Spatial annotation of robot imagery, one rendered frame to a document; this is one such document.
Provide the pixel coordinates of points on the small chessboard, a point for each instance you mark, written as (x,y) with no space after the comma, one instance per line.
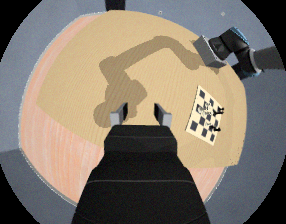
(196,124)

